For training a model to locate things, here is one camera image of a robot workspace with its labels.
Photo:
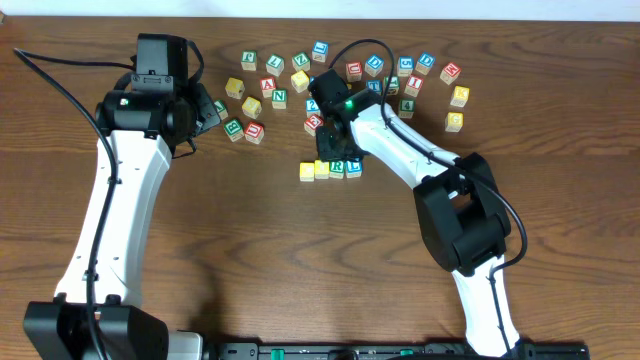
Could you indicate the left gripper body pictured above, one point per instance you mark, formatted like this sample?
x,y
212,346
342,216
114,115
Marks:
x,y
204,112

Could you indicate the green A block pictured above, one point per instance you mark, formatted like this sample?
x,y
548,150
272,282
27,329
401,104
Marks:
x,y
221,109

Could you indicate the yellow K block left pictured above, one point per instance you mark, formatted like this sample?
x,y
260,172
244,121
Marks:
x,y
235,88

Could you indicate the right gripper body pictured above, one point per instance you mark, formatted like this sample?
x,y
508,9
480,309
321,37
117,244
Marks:
x,y
332,145

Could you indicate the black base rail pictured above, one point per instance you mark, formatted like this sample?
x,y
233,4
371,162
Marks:
x,y
455,351

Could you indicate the yellow S block centre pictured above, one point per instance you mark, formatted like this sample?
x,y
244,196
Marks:
x,y
300,81

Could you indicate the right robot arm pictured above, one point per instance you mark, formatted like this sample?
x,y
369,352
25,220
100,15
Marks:
x,y
464,220

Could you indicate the green B block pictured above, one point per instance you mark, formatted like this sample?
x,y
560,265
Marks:
x,y
234,129

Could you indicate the green N block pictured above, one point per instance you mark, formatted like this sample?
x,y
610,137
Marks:
x,y
279,98

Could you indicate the blue D block left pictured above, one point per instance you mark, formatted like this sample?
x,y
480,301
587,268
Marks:
x,y
374,65

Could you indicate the red u block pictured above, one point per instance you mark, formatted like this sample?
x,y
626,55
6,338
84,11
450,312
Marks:
x,y
354,71
254,132

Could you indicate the blue block top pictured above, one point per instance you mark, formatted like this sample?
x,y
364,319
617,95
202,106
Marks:
x,y
320,51

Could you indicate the yellow block far right upper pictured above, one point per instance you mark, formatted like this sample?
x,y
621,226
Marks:
x,y
460,96

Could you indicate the yellow s block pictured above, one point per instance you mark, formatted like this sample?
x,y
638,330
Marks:
x,y
300,81
251,107

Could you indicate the red U block upper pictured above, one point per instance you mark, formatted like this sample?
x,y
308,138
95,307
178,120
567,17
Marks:
x,y
354,71

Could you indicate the blue G block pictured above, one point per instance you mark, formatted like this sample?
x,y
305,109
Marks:
x,y
405,66

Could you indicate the green 4 block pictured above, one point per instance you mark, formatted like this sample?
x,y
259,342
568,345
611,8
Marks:
x,y
406,108

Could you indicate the yellow C block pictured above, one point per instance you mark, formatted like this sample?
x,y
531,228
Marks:
x,y
307,171

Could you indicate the red U block lower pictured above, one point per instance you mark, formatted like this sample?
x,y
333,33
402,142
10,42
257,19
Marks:
x,y
254,132

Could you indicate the blue 2 block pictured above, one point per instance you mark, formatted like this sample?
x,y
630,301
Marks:
x,y
311,108

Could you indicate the yellow block far right lower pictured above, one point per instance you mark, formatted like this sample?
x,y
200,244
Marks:
x,y
454,122

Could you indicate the green L block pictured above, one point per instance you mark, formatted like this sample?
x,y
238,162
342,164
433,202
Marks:
x,y
275,65

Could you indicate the blue L block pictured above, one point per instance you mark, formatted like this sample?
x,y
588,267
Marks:
x,y
354,169

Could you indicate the red I block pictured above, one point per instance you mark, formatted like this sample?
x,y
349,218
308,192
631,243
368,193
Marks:
x,y
413,86

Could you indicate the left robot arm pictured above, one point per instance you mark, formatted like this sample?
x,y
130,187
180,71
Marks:
x,y
95,313

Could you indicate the red A block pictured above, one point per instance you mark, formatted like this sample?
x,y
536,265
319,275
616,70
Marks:
x,y
267,86

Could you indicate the blue D block right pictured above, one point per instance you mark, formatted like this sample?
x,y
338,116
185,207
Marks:
x,y
425,63

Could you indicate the red E block upper right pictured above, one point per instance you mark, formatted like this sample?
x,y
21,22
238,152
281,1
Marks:
x,y
450,73

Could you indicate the blue T block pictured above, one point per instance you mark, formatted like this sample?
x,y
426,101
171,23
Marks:
x,y
375,86

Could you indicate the green R block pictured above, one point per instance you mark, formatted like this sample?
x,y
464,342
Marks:
x,y
337,169

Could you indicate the blue d block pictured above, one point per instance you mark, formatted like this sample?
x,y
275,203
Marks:
x,y
374,65
425,63

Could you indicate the green Z block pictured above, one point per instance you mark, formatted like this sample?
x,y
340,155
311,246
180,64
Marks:
x,y
301,62

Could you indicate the yellow S block left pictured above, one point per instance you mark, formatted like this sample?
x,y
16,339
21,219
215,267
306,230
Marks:
x,y
251,107

